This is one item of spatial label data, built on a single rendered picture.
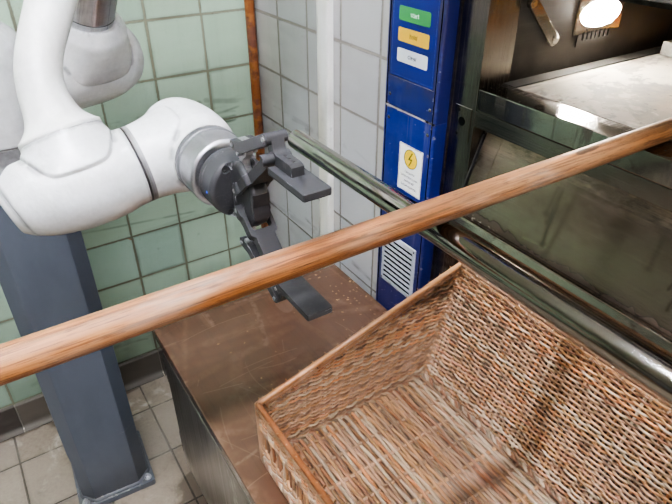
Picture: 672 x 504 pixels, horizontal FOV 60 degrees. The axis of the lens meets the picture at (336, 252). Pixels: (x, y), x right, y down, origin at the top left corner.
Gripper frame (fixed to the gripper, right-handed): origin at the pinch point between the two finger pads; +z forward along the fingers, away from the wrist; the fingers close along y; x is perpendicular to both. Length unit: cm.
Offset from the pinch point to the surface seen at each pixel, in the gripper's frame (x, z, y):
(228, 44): -44, -121, 11
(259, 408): -3, -24, 46
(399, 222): -9.4, 1.3, -1.1
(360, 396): -25, -25, 57
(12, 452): 44, -111, 119
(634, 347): -16.3, 24.1, 1.7
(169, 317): 15.0, 1.7, 0.1
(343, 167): -15.5, -18.3, 2.0
